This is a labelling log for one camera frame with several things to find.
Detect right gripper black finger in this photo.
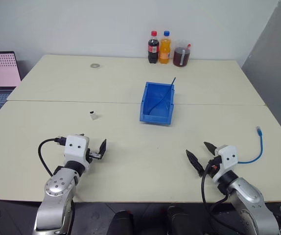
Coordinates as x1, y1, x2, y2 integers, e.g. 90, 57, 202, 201
185, 149, 204, 177
203, 141, 219, 156

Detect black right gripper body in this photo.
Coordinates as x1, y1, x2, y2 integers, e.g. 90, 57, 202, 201
207, 155, 223, 178

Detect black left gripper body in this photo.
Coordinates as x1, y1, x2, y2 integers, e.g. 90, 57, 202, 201
86, 147, 102, 164

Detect dark rounded shape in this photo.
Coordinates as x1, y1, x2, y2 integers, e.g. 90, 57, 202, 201
165, 205, 193, 235
107, 210, 135, 235

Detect blue plastic storage bin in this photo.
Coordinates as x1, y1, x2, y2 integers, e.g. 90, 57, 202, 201
139, 81, 176, 126

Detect clear jar of dark liquid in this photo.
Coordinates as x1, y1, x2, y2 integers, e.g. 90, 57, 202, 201
172, 39, 192, 68

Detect orange soda bottle blue cap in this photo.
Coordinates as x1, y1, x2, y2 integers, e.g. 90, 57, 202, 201
158, 30, 172, 65

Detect cola bottle with red cap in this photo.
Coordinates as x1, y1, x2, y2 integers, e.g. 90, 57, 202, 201
147, 30, 160, 65

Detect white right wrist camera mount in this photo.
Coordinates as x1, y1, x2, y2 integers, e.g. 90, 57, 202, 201
212, 144, 239, 184

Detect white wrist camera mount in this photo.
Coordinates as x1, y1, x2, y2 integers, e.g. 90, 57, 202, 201
212, 144, 239, 184
63, 134, 91, 176

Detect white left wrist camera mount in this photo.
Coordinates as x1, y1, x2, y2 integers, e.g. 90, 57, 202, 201
63, 134, 91, 176

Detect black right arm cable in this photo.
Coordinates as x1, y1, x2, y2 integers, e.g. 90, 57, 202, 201
200, 160, 236, 235

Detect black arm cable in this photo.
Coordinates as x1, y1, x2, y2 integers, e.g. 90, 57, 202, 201
200, 160, 236, 235
38, 137, 67, 177

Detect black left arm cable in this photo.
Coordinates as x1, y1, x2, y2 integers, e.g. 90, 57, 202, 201
38, 137, 67, 177

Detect blue ethernet cable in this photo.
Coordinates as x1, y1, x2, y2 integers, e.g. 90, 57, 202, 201
236, 126, 265, 165

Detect thin dark blue cable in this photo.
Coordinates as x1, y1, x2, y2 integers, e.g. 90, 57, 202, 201
148, 76, 177, 116

